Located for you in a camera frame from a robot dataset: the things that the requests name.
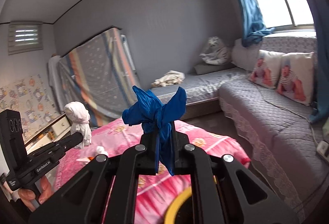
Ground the left baby print pillow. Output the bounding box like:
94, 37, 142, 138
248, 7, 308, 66
248, 50, 284, 90

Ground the person's left hand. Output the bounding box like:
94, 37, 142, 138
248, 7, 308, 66
10, 174, 54, 213

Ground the beige crumpled cloth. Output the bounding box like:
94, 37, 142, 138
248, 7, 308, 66
151, 70, 185, 87

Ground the striped grey sheet covered wardrobe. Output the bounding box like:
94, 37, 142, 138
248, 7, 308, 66
58, 28, 139, 127

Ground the white tissue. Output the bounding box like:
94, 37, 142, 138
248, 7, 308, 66
96, 146, 108, 156

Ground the pink floral tablecloth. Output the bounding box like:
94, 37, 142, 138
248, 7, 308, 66
52, 117, 252, 224

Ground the blue curtain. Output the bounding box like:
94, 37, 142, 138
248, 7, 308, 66
238, 0, 274, 48

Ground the right baby print pillow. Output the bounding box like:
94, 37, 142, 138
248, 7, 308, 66
277, 52, 314, 106

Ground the cartoon patterned wall cloth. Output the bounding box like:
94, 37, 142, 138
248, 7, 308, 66
1, 74, 60, 142

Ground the grey cushion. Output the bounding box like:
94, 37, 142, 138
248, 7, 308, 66
231, 38, 261, 71

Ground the wall vent louvre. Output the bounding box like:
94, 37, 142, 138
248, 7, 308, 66
8, 21, 43, 55

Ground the baby print pillow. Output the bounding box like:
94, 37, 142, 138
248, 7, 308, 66
277, 52, 314, 106
248, 50, 284, 90

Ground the white tiger plush toy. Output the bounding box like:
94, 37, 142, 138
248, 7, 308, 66
199, 36, 231, 65

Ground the cream tv cabinet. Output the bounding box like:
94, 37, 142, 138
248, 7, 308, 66
24, 114, 71, 154

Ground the yellow rimmed trash bin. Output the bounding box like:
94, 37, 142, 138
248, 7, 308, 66
164, 186, 193, 224

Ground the blue plastic bag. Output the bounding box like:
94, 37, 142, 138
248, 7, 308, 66
122, 86, 187, 176

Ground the white plastic bag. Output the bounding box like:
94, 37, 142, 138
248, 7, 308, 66
64, 102, 92, 149

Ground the grey quilted sofa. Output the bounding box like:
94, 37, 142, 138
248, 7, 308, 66
150, 36, 329, 222

